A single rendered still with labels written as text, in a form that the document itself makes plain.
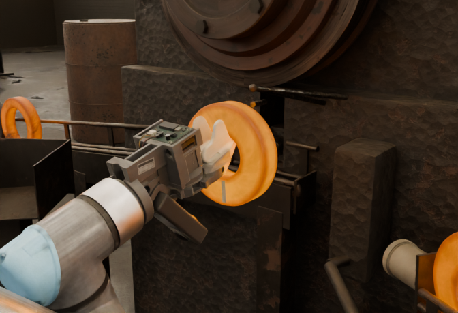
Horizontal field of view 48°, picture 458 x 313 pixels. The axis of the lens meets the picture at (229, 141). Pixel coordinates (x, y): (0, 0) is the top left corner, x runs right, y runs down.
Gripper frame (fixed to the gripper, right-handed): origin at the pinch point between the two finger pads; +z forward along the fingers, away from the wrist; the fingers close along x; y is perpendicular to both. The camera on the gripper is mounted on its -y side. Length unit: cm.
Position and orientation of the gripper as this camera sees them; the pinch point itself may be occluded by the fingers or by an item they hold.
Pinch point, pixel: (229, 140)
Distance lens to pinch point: 75.2
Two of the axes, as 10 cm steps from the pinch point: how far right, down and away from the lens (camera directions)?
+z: 6.1, -4.6, 6.5
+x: -7.8, -1.8, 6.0
